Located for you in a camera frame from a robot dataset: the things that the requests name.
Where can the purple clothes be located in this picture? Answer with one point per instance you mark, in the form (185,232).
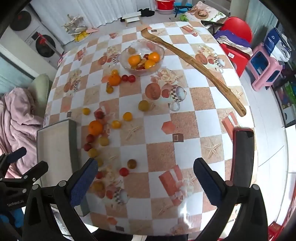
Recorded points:
(233,39)

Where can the pink blanket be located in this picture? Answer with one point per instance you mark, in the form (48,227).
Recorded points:
(16,129)

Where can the pale green sofa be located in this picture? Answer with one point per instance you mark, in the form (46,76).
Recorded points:
(41,92)

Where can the blue plastic basin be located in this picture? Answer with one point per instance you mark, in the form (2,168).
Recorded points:
(183,5)

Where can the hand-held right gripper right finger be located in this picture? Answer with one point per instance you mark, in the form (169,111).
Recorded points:
(208,183)

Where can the yellow slippers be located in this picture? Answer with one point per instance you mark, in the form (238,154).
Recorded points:
(81,36)

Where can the olive yellow cherry tomato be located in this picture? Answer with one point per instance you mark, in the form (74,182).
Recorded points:
(143,105)
(131,50)

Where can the pink plastic stool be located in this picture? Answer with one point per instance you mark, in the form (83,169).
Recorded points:
(261,81)

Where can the phone with red case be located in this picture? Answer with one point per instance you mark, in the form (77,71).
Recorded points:
(242,157)

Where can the cluttered dark shelf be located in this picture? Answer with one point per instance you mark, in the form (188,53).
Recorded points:
(286,102)

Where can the white curtain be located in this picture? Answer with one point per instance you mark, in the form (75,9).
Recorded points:
(97,11)

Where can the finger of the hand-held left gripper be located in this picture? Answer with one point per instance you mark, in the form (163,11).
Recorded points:
(34,171)
(16,154)

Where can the brownish cherry tomato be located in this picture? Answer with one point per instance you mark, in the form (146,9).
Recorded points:
(131,163)
(109,89)

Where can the long wooden stick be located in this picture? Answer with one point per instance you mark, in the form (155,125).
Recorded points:
(196,62)

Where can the red plastic chair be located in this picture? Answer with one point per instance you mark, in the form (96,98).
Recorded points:
(240,29)

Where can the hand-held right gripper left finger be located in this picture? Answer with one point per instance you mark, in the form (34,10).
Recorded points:
(84,183)

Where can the white rectangular tray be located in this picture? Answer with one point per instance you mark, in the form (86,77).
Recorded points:
(55,150)

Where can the green plastic item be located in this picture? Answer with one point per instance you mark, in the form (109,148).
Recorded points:
(183,17)

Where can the floral printed table cover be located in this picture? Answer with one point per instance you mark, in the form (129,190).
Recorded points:
(203,12)

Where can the white standing air conditioner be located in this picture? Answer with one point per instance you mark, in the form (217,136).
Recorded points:
(34,32)

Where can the white and blue bag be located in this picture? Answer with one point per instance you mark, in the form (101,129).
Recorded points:
(275,39)

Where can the black cloth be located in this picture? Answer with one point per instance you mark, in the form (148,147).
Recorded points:
(146,12)

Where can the grey shoe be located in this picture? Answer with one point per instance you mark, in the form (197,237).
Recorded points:
(80,29)

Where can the red box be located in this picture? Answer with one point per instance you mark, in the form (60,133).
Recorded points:
(275,229)

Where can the small white step stool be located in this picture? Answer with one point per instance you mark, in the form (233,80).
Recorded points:
(131,18)

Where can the black flat object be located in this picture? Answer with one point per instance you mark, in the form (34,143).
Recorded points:
(211,23)

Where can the red cherry tomato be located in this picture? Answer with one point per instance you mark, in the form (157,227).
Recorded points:
(146,55)
(100,114)
(132,78)
(125,78)
(90,138)
(99,175)
(87,146)
(124,171)

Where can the red plastic bucket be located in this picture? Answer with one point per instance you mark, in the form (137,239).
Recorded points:
(164,4)

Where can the checkered printed tablecloth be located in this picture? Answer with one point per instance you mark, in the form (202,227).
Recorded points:
(161,148)

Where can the orange cherry tomato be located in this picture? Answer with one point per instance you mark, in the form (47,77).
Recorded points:
(127,116)
(116,124)
(114,72)

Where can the mandarin orange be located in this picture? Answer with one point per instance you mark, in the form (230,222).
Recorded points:
(114,80)
(149,65)
(154,56)
(95,128)
(134,60)

